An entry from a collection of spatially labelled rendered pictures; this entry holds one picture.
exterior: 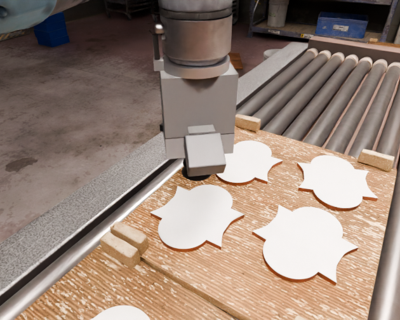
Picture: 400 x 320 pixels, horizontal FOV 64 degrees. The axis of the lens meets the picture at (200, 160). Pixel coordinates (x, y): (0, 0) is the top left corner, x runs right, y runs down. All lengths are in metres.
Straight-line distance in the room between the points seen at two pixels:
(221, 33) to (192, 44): 0.03
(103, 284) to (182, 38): 0.31
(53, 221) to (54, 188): 1.60
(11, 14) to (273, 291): 0.38
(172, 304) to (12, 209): 1.79
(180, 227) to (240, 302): 0.14
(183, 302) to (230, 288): 0.06
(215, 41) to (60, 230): 0.38
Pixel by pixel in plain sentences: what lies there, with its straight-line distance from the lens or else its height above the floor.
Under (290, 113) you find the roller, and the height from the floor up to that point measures 0.91.
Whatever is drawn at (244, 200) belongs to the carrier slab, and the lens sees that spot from 0.54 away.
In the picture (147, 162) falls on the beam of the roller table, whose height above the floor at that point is 0.91.
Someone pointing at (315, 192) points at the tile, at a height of 0.94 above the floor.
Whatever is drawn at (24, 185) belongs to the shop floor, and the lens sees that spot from 2.30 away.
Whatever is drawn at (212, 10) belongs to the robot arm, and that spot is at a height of 1.24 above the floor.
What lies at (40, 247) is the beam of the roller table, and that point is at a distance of 0.55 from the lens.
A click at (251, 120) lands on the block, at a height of 0.96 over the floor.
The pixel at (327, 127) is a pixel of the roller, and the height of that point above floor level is 0.92.
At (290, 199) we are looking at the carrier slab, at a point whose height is 0.94.
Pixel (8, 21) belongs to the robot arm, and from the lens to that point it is 0.24.
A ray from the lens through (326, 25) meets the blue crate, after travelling 4.94.
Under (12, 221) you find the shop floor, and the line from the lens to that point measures 2.07.
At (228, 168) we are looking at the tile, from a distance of 0.59.
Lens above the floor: 1.30
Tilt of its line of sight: 36 degrees down
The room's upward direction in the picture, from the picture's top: straight up
